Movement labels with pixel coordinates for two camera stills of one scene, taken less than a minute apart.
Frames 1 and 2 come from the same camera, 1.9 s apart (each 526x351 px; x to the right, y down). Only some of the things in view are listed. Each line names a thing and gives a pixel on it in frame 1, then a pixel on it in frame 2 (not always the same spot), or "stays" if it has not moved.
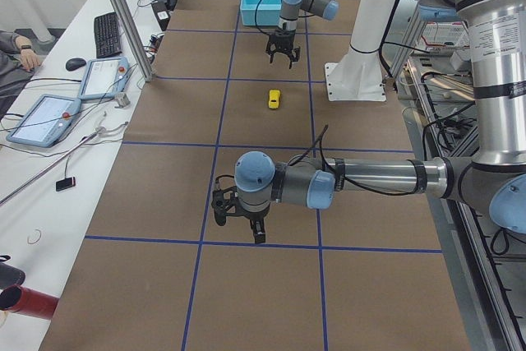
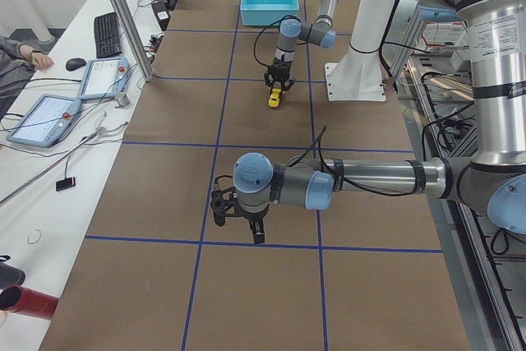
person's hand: [29, 59] → [43, 61]
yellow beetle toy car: [274, 95] stays
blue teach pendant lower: [45, 122] stays
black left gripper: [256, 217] stays
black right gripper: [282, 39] → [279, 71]
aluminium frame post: [130, 25] stays
